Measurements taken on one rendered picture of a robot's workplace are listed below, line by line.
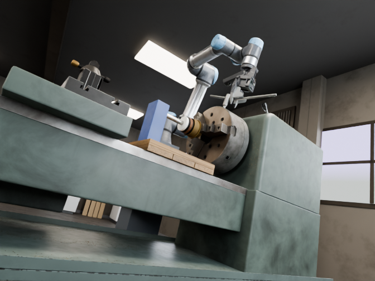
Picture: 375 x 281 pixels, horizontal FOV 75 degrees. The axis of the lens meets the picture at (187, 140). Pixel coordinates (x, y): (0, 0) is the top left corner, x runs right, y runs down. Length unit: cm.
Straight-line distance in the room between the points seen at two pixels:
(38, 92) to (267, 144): 90
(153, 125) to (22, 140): 46
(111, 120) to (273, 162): 78
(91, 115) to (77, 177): 17
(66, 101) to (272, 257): 101
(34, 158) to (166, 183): 39
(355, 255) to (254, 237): 244
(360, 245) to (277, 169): 233
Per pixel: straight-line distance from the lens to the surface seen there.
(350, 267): 348
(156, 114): 98
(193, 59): 160
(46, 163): 70
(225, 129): 108
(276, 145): 123
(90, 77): 100
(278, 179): 122
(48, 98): 66
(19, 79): 66
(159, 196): 82
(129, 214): 149
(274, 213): 120
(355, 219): 348
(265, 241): 117
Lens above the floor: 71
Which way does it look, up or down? 16 degrees up
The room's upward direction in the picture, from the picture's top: 13 degrees clockwise
